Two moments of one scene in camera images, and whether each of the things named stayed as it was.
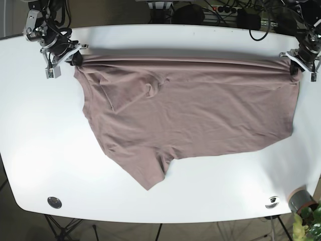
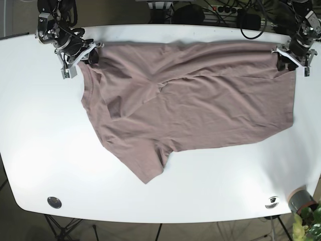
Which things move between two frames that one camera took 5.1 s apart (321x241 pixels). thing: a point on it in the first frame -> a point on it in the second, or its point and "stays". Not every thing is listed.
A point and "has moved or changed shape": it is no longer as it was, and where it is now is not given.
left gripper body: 61,49 -> 72,51
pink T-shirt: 151,109 has moved or changed shape
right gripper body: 307,57 -> 297,53
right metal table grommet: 273,202 stays
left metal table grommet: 54,202 stays
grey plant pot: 300,198 stays
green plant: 308,227 stays
